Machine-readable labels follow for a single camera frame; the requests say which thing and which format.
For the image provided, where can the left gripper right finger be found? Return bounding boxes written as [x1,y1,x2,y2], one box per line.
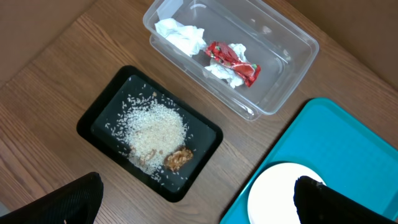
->
[294,176,396,224]

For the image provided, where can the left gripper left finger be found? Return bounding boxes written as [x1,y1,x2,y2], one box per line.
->
[1,172,104,224]

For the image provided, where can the large white plate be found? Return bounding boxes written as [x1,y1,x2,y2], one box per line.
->
[247,162,324,224]

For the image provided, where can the teal serving tray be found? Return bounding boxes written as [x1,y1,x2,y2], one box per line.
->
[221,98,397,223]

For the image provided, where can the brown food scraps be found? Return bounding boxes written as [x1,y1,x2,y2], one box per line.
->
[164,146,193,172]

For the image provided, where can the red snack wrapper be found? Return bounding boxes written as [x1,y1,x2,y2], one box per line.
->
[204,41,261,87]

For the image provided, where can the white tissue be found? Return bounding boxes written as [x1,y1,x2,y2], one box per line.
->
[155,18,207,57]
[205,44,248,88]

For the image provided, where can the white rice pile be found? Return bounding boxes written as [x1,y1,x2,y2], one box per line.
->
[104,75,190,186]

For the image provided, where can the black rectangular tray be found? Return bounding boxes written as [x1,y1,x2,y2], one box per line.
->
[76,65,223,202]

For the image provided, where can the clear plastic bin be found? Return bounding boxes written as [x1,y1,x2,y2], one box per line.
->
[143,0,319,121]

